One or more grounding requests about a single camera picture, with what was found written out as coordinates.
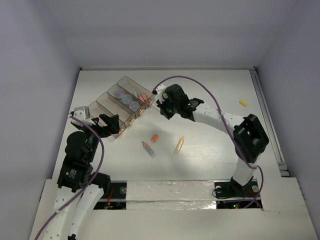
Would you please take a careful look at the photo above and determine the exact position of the pink highlighter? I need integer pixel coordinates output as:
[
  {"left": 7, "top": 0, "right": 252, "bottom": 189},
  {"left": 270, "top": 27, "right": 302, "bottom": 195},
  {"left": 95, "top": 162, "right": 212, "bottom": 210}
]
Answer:
[{"left": 138, "top": 93, "right": 148, "bottom": 102}]

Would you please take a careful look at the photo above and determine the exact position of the clear tape roll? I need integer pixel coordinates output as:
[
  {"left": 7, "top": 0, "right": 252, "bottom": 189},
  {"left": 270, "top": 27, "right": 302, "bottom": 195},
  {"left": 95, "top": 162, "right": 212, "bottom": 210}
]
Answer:
[{"left": 113, "top": 88, "right": 125, "bottom": 100}]

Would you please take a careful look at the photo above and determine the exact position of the small orange eraser cap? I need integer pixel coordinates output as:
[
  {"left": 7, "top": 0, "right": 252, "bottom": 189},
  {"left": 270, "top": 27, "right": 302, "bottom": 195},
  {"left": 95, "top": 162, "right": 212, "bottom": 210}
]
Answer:
[{"left": 151, "top": 134, "right": 159, "bottom": 143}]

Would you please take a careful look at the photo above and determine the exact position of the yellow highlighter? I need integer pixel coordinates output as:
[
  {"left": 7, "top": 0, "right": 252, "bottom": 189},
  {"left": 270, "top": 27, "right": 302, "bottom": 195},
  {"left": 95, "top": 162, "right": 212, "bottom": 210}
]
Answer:
[{"left": 173, "top": 136, "right": 185, "bottom": 155}]

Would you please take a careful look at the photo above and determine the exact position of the grey orange-tipped marker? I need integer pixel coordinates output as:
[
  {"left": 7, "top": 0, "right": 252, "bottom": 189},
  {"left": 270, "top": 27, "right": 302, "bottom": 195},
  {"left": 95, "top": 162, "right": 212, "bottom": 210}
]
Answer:
[{"left": 142, "top": 141, "right": 156, "bottom": 159}]

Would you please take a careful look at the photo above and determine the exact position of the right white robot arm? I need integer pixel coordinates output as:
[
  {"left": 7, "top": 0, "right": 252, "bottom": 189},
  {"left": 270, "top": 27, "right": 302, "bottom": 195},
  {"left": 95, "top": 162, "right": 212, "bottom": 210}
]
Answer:
[{"left": 152, "top": 84, "right": 270, "bottom": 196}]

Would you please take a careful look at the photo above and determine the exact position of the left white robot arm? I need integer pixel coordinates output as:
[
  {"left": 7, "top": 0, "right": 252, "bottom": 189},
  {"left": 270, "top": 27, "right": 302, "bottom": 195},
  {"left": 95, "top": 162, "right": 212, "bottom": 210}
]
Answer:
[{"left": 35, "top": 110, "right": 120, "bottom": 240}]

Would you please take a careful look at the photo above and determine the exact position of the clear brown compartment organizer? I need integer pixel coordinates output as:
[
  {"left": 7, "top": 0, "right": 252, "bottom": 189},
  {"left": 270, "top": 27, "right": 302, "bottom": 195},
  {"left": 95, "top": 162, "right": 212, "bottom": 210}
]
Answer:
[{"left": 88, "top": 76, "right": 155, "bottom": 139}]

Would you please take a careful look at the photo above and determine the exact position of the yellow eraser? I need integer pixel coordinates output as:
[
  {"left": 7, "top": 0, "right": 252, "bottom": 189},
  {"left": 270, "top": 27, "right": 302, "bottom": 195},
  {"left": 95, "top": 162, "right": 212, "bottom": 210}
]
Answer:
[{"left": 239, "top": 100, "right": 248, "bottom": 107}]

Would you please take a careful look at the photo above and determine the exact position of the silver taped front board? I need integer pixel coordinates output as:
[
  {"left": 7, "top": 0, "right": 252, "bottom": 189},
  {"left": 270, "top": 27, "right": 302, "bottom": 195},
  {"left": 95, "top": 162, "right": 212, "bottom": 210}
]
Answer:
[{"left": 125, "top": 180, "right": 217, "bottom": 211}]

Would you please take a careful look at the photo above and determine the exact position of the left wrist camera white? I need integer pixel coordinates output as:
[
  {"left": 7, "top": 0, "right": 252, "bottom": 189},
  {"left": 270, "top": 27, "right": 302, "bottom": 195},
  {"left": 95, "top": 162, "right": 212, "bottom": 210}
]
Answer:
[{"left": 69, "top": 106, "right": 93, "bottom": 126}]

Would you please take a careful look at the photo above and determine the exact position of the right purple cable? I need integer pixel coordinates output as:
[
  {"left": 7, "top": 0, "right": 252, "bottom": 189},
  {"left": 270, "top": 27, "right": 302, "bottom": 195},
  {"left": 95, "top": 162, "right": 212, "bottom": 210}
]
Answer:
[{"left": 153, "top": 76, "right": 263, "bottom": 210}]

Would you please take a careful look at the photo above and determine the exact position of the purple cable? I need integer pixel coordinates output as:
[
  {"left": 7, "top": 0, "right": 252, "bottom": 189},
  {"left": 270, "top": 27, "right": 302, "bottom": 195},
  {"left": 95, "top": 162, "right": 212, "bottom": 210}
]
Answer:
[
  {"left": 153, "top": 76, "right": 263, "bottom": 210},
  {"left": 33, "top": 114, "right": 105, "bottom": 240}
]

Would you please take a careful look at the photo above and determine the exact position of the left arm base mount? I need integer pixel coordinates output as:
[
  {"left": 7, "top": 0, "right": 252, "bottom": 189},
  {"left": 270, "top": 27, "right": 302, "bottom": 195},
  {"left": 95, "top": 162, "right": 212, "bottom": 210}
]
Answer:
[{"left": 93, "top": 181, "right": 127, "bottom": 210}]

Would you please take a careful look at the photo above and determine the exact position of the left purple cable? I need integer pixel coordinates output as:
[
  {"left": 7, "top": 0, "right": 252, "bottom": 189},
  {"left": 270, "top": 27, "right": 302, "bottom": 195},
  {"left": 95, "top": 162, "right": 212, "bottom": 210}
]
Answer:
[{"left": 33, "top": 114, "right": 105, "bottom": 240}]

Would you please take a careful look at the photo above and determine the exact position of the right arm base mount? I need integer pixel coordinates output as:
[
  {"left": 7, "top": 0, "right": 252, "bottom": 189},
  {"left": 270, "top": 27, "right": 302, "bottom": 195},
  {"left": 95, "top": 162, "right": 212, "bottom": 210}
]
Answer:
[{"left": 211, "top": 179, "right": 263, "bottom": 210}]

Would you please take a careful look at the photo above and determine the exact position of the aluminium rail right edge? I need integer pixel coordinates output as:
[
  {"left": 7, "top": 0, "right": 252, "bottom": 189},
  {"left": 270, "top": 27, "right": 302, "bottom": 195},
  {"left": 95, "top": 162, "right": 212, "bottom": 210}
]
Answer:
[{"left": 249, "top": 67, "right": 290, "bottom": 178}]

